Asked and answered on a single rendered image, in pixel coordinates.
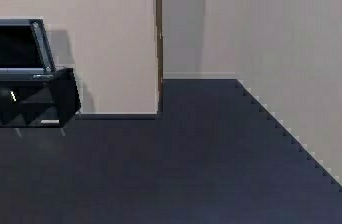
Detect black television stand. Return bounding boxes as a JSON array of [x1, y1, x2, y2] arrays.
[[0, 67, 82, 129]]

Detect black television set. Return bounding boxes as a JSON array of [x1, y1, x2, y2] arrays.
[[0, 17, 57, 80]]

